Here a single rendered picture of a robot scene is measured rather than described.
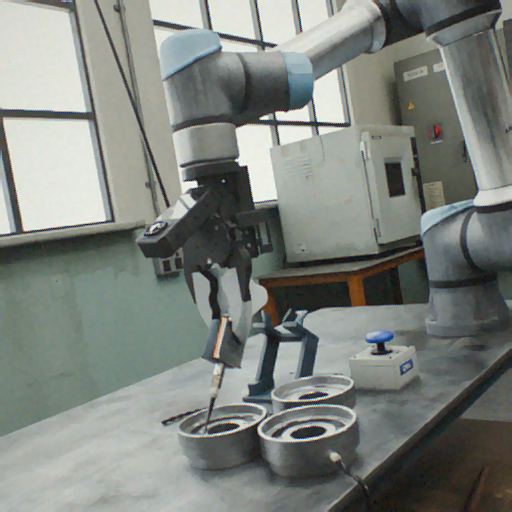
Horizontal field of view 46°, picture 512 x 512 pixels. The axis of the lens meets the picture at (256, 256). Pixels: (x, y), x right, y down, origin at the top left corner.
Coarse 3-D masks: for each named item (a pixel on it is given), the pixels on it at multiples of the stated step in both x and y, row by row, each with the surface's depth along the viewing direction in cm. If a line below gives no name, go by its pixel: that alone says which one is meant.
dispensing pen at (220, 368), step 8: (216, 320) 71; (216, 328) 71; (208, 336) 71; (216, 336) 70; (208, 344) 70; (208, 352) 70; (208, 360) 71; (216, 360) 70; (216, 368) 70; (224, 368) 70; (232, 368) 72; (216, 376) 70; (216, 384) 69; (216, 392) 69; (208, 416) 68; (208, 424) 68
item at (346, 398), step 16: (288, 384) 81; (304, 384) 82; (320, 384) 81; (336, 384) 80; (352, 384) 75; (272, 400) 76; (304, 400) 78; (320, 400) 72; (336, 400) 72; (352, 400) 74
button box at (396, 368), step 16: (368, 352) 88; (384, 352) 85; (400, 352) 85; (352, 368) 86; (368, 368) 85; (384, 368) 83; (400, 368) 83; (416, 368) 87; (368, 384) 85; (384, 384) 83; (400, 384) 83
